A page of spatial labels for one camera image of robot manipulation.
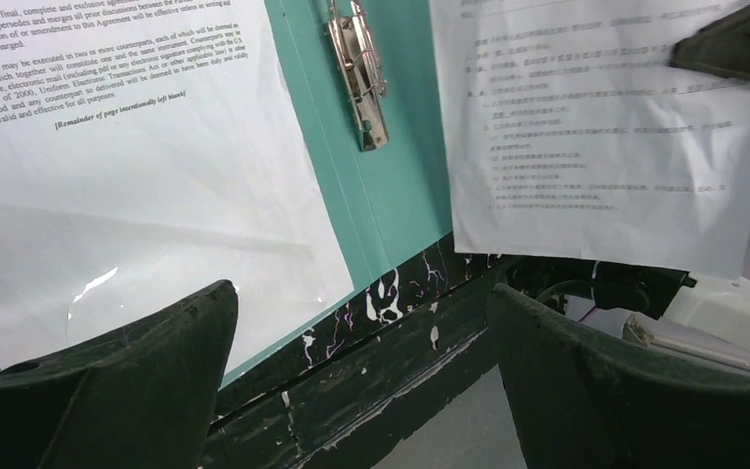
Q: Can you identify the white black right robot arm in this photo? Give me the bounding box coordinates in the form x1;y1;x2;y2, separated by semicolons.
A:
493;1;750;372

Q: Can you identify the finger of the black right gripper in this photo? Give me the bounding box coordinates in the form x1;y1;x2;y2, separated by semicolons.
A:
669;5;750;82

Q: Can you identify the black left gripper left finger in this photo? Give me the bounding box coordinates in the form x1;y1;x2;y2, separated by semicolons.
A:
0;280;238;468

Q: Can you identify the printed white paper sheet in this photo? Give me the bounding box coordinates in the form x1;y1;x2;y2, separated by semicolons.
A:
0;1;354;371

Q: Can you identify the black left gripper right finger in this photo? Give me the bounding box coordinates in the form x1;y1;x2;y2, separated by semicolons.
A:
485;284;750;468

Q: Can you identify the metal folder clip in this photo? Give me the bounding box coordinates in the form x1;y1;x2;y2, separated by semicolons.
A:
326;0;390;151

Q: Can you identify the teal paper folder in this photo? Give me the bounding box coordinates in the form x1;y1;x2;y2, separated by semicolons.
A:
224;1;449;382

